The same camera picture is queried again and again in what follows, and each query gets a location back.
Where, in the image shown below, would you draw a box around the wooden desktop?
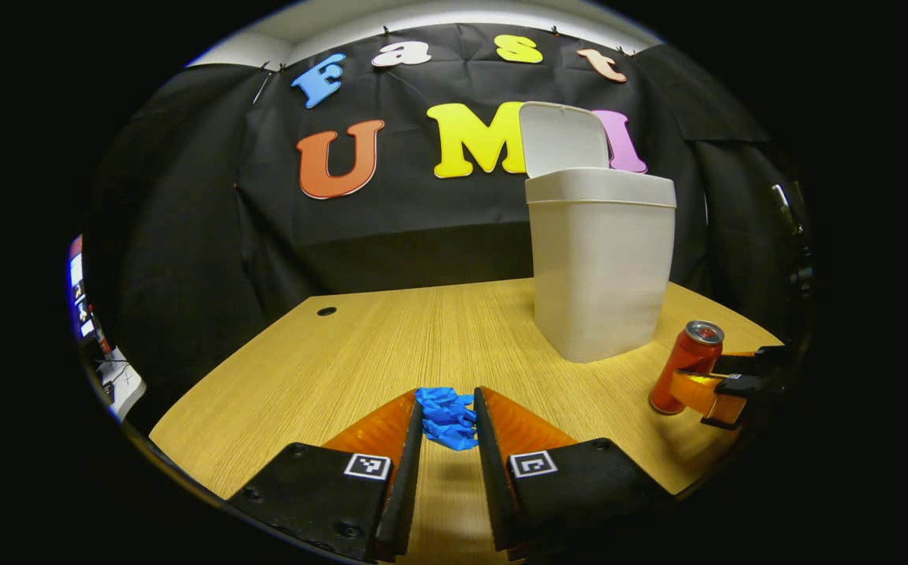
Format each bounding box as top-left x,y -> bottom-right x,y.
148,276 -> 784,565

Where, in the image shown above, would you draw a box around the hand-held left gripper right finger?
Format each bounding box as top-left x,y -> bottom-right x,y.
473,386 -> 674,560

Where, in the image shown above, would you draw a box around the black backdrop cloth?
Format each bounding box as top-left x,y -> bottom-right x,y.
81,22 -> 815,432

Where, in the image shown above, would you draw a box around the red pop can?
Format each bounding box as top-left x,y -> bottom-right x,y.
648,320 -> 726,416

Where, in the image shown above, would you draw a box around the blue paper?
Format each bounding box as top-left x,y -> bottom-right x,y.
414,386 -> 480,452

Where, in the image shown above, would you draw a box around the white side table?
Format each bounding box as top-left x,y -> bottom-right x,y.
97,349 -> 147,423

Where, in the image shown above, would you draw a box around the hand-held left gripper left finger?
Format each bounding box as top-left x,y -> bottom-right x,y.
226,388 -> 425,564

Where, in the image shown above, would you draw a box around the computer monitor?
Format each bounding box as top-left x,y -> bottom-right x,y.
67,234 -> 105,342

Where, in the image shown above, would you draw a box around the white desktop garbage bin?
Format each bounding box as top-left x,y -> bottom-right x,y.
518,100 -> 677,363

